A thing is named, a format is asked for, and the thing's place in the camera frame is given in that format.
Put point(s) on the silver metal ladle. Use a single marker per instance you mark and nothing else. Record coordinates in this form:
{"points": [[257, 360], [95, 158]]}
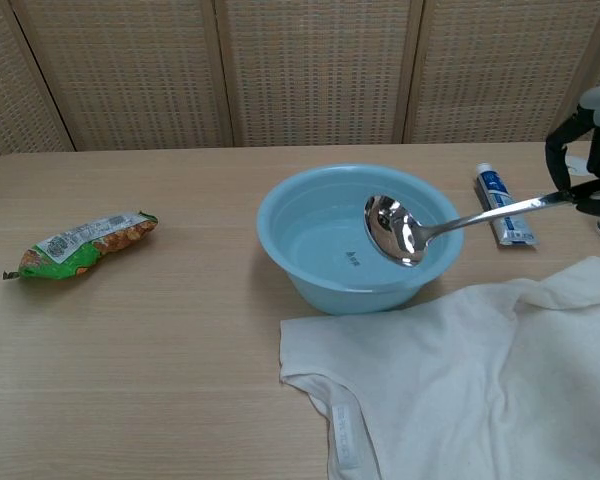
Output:
{"points": [[392, 230]]}

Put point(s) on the white t-shirt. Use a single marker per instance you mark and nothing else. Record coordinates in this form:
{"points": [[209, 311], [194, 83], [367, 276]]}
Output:
{"points": [[455, 375]]}

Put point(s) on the light blue plastic bowl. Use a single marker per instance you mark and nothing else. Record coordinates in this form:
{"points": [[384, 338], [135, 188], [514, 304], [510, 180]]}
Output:
{"points": [[310, 235]]}

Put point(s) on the white round cup lid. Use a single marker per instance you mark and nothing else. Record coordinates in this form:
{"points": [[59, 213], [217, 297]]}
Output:
{"points": [[577, 166]]}

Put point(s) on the blue white toothpaste tube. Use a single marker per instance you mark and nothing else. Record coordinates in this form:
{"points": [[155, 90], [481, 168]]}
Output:
{"points": [[495, 187]]}

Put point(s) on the green snack packet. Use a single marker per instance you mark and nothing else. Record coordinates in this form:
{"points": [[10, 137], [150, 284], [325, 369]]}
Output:
{"points": [[80, 245]]}

